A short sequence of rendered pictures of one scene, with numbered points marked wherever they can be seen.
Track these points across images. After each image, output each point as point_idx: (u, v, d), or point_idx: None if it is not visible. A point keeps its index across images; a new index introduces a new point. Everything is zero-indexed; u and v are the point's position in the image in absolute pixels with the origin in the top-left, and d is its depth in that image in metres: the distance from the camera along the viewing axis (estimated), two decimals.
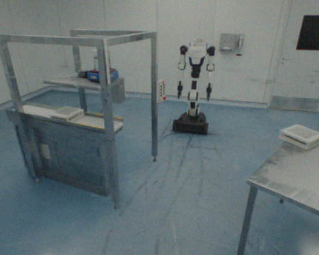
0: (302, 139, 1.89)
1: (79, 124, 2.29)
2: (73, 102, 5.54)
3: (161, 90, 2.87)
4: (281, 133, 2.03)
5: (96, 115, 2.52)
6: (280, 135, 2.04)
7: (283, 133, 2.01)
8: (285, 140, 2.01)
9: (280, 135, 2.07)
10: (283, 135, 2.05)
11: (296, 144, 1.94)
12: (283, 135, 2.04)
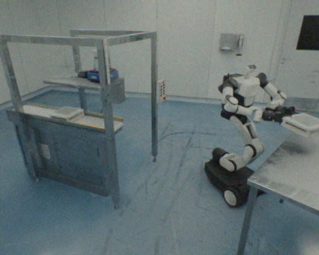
0: (304, 127, 1.83)
1: (79, 124, 2.29)
2: (73, 102, 5.54)
3: (161, 90, 2.87)
4: (283, 120, 1.99)
5: (96, 115, 2.52)
6: (282, 122, 1.99)
7: (285, 120, 1.96)
8: (287, 128, 1.96)
9: None
10: (286, 122, 2.00)
11: (297, 132, 1.88)
12: (285, 122, 1.99)
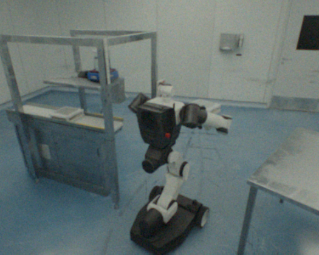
0: (218, 105, 2.25)
1: (79, 124, 2.29)
2: (73, 102, 5.54)
3: None
4: None
5: (96, 115, 2.52)
6: None
7: (209, 111, 2.15)
8: None
9: None
10: None
11: (216, 113, 2.25)
12: None
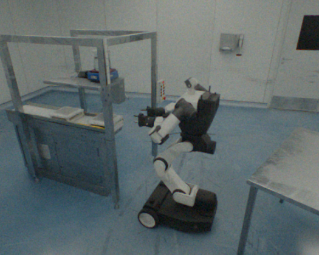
0: None
1: (79, 124, 2.29)
2: (73, 102, 5.54)
3: (161, 90, 2.87)
4: (121, 118, 2.40)
5: (96, 115, 2.52)
6: (121, 119, 2.41)
7: (120, 116, 2.41)
8: None
9: (121, 122, 2.39)
10: (119, 121, 2.38)
11: None
12: (119, 119, 2.40)
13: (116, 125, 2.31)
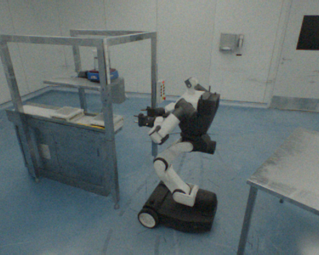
0: None
1: (79, 124, 2.29)
2: (73, 102, 5.54)
3: (161, 90, 2.87)
4: (121, 118, 2.40)
5: (96, 115, 2.52)
6: (121, 119, 2.41)
7: (120, 116, 2.41)
8: None
9: (121, 122, 2.39)
10: (119, 121, 2.38)
11: None
12: (119, 119, 2.40)
13: (116, 125, 2.31)
